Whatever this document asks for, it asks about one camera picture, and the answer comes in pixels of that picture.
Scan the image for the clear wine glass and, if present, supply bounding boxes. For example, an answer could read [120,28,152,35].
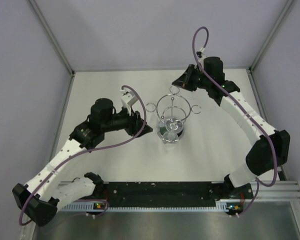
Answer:
[188,91,197,100]
[156,117,184,144]

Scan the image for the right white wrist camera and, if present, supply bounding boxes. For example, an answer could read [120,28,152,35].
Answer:
[196,47,207,59]

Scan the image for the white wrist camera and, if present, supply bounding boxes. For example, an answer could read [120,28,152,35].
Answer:
[196,47,207,59]
[120,88,138,116]

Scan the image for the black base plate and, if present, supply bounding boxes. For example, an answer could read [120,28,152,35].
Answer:
[91,181,253,207]

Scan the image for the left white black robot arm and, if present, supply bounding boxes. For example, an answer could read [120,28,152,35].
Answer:
[12,96,153,227]

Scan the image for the slotted cable duct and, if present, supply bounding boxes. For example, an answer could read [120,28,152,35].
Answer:
[60,201,242,214]

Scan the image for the chrome wine glass rack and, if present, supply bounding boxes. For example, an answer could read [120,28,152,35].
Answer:
[145,85,203,145]

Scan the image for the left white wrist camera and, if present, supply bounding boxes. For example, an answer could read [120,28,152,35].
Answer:
[120,88,138,116]

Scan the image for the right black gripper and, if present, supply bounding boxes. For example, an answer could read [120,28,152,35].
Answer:
[172,65,211,93]

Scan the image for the aluminium frame rail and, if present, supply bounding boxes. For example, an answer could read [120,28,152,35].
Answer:
[26,0,75,76]

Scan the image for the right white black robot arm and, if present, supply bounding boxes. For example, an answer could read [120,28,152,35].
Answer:
[172,56,291,198]

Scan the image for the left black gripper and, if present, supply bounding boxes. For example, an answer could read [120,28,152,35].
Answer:
[102,103,153,138]

